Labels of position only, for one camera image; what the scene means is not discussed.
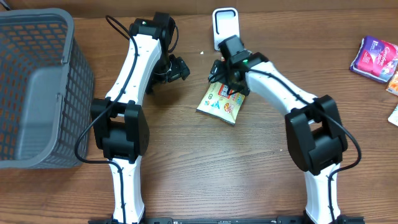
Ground yellow snack packet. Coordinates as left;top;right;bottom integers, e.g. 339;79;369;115
197;82;245;125

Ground red purple pantyliner pack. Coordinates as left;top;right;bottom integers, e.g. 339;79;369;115
349;35;397;83

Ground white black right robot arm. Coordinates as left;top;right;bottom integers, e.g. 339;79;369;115
209;35;348;223

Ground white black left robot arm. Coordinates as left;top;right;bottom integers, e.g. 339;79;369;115
90;12;190;223

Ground white barcode scanner stand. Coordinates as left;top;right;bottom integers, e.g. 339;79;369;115
212;7;240;51

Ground grey plastic shopping basket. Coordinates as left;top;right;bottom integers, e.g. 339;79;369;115
1;8;94;169

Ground orange packet at edge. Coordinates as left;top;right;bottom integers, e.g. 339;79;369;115
386;71;398;96

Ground white packet at edge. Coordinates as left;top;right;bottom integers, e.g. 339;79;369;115
387;105;398;126

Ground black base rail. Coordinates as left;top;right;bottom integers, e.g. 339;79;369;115
88;215;365;224

